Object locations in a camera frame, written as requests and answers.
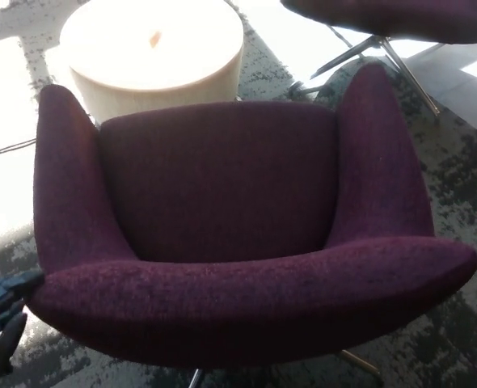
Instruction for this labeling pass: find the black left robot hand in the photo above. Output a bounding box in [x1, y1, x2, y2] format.
[0, 269, 46, 377]

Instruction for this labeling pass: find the purple fabric swivel armchair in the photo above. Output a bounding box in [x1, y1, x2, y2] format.
[27, 62, 477, 388]

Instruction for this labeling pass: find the round white side table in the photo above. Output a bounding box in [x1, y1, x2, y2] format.
[58, 0, 246, 122]

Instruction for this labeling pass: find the purple chair with metal legs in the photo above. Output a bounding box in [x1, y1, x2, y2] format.
[281, 0, 477, 116]

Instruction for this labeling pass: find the thin black floor cable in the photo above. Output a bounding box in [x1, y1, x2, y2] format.
[0, 138, 37, 162]

